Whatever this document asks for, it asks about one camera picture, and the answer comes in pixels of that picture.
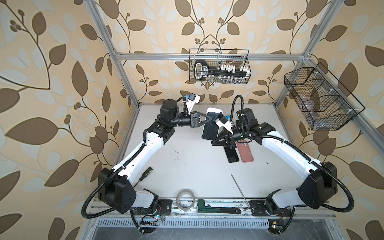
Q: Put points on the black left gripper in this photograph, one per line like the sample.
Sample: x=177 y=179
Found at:
x=193 y=119

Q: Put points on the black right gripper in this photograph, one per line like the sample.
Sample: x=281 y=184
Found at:
x=226 y=142

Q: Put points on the black phone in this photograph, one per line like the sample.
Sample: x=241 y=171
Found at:
x=211 y=129

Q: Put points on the pink phone case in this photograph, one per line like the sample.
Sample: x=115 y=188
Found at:
x=245 y=152

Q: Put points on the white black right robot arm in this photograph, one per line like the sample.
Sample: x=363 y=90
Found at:
x=320 y=187

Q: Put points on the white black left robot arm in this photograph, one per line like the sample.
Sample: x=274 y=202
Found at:
x=116 y=185

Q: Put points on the black socket set holder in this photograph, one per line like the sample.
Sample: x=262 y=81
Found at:
x=202 y=71

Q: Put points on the green black pipe wrench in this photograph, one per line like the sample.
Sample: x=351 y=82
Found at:
x=203 y=208

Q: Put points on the thin metal rod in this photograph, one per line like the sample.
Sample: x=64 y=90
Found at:
x=244 y=198

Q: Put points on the clear tape roll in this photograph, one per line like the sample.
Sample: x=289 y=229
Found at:
x=185 y=200

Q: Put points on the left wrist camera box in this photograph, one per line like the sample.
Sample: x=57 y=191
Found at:
x=191 y=100

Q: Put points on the black wire basket right wall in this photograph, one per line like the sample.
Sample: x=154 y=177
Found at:
x=326 y=103

